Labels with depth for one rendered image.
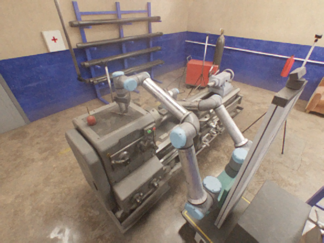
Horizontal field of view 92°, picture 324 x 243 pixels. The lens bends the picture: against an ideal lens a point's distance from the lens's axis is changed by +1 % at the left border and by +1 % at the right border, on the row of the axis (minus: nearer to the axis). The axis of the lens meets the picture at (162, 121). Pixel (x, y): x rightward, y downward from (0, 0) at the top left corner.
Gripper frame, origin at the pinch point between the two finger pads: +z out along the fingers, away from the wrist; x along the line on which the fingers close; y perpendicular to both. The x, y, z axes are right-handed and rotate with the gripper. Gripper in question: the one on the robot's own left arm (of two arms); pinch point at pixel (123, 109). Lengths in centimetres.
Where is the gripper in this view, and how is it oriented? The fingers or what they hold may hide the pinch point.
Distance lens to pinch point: 147.2
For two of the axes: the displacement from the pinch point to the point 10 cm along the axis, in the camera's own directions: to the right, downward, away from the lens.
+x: 9.4, 2.0, -2.8
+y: -3.4, 5.6, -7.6
